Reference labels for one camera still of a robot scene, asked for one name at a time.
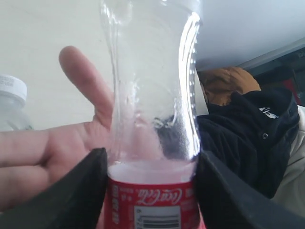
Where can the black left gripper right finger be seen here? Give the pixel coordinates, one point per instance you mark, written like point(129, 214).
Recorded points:
point(226, 202)

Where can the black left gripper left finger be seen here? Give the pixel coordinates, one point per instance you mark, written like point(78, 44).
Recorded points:
point(74, 202)

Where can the clear cola bottle red label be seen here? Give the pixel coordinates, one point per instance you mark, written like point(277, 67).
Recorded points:
point(154, 134)

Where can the black sleeved forearm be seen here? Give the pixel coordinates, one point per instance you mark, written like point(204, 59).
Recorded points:
point(252, 135)

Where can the frosted bottle green round label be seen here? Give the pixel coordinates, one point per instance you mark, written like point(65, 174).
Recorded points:
point(13, 97)

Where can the person's open bare hand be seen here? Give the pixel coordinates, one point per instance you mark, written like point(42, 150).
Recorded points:
point(32, 161)

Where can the brown jacket in background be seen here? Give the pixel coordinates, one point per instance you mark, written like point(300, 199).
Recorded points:
point(218, 84)

